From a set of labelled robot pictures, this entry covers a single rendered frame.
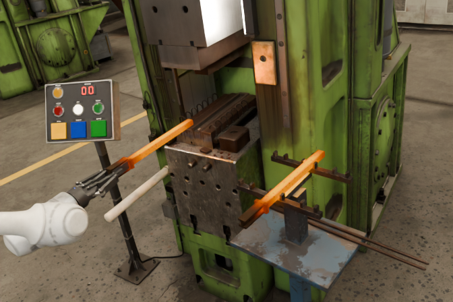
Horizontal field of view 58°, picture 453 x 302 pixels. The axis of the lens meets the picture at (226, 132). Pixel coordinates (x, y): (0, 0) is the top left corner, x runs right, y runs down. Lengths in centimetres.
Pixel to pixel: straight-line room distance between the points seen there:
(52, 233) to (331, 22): 136
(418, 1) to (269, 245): 561
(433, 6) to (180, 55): 540
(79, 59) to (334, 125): 500
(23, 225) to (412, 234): 218
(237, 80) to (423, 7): 490
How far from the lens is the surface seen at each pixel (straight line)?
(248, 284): 212
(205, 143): 177
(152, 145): 155
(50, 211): 113
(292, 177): 138
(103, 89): 197
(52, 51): 634
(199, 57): 161
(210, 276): 226
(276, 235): 157
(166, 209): 238
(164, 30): 167
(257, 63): 161
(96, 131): 196
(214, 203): 185
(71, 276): 278
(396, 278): 246
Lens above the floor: 177
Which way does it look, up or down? 27 degrees down
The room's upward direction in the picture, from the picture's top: 8 degrees counter-clockwise
